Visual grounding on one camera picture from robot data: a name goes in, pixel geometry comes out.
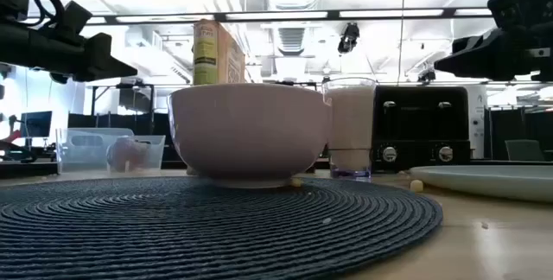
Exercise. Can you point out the glass of milk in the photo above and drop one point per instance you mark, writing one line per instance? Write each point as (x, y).
(351, 129)

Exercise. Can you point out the yellow cereal puff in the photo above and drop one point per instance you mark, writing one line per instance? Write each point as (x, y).
(296, 182)
(417, 185)

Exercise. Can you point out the white ceramic bowl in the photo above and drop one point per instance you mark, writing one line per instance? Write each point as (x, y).
(248, 133)

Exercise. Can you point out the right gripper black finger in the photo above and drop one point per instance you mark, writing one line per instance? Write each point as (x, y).
(466, 61)

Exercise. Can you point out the orange cardboard cereal box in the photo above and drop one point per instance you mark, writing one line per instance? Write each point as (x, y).
(216, 53)

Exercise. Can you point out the black four-slot toaster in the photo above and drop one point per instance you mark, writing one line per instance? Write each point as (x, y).
(421, 129)

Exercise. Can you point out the dark woven round placemat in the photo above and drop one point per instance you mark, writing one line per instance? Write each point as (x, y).
(194, 228)

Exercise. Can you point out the small white cereal crumb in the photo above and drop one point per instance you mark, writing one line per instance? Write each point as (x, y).
(327, 220)

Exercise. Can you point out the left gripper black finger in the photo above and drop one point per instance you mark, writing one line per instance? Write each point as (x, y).
(103, 66)

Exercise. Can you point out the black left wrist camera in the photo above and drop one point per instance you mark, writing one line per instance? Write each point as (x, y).
(78, 16)

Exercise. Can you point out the black hanging camera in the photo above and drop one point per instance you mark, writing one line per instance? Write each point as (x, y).
(349, 38)

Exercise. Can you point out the light blue round plate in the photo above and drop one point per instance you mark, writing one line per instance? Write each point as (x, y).
(492, 182)

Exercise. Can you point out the black computer monitor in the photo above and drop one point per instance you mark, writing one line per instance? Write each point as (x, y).
(36, 123)

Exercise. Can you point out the clear plastic container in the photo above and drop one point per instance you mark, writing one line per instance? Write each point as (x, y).
(82, 152)

